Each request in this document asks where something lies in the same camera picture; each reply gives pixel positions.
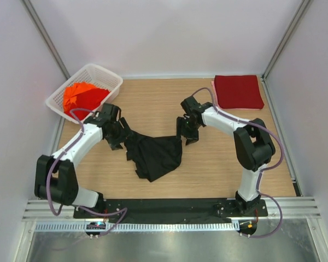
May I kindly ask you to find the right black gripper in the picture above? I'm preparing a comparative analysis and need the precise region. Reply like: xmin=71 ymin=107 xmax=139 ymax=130
xmin=175 ymin=117 xmax=201 ymax=146

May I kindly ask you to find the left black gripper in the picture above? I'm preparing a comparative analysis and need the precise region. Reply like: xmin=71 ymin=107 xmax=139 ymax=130
xmin=106 ymin=117 xmax=134 ymax=151

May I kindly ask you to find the black t-shirt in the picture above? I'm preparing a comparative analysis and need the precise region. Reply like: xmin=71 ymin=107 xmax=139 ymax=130
xmin=124 ymin=132 xmax=183 ymax=182

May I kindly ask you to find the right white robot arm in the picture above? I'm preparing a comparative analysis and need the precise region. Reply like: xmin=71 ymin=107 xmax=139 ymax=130
xmin=177 ymin=96 xmax=276 ymax=216

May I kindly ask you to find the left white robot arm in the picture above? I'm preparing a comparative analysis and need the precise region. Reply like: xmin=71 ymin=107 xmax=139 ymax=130
xmin=34 ymin=103 xmax=132 ymax=218

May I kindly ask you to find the red t-shirt in basket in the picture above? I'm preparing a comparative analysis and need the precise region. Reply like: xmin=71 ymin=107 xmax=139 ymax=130
xmin=65 ymin=88 xmax=110 ymax=117

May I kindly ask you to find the folded dark red t-shirt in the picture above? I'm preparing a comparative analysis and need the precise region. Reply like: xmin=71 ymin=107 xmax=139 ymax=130
xmin=214 ymin=75 xmax=265 ymax=109

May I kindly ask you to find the orange t-shirt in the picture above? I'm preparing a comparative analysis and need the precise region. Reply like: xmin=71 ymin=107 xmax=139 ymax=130
xmin=63 ymin=82 xmax=96 ymax=113

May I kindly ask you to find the white plastic basket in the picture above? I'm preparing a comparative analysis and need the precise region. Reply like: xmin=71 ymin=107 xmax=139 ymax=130
xmin=45 ymin=63 xmax=123 ymax=124

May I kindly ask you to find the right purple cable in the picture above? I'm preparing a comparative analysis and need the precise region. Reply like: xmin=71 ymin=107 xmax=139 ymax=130
xmin=191 ymin=87 xmax=284 ymax=239

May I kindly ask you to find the purple cable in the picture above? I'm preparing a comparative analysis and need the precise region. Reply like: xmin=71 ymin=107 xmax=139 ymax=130
xmin=45 ymin=108 xmax=128 ymax=251
xmin=191 ymin=87 xmax=284 ymax=239

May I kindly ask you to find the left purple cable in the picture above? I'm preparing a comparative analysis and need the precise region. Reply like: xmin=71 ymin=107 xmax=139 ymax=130
xmin=45 ymin=108 xmax=128 ymax=251

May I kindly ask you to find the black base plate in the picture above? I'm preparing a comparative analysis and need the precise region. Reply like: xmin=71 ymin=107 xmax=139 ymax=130
xmin=73 ymin=198 xmax=268 ymax=225

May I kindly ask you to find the white slotted cable duct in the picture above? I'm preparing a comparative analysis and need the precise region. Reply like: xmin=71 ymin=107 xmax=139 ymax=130
xmin=35 ymin=221 xmax=239 ymax=233

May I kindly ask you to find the aluminium frame rail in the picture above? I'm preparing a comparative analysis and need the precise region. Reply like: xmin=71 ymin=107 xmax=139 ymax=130
xmin=22 ymin=196 xmax=321 ymax=221

